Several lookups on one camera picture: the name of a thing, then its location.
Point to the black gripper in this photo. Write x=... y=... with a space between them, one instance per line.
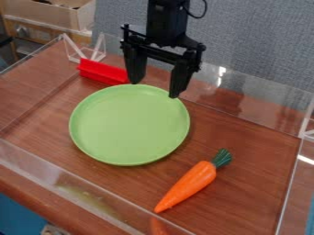
x=164 y=41

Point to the orange toy carrot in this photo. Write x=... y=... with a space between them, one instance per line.
x=198 y=177

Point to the red plastic block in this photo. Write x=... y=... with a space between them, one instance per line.
x=102 y=72

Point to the green round plate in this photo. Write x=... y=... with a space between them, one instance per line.
x=129 y=124

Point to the wooden box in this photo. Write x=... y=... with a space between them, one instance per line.
x=73 y=14

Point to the clear acrylic enclosure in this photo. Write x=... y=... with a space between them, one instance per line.
x=258 y=119

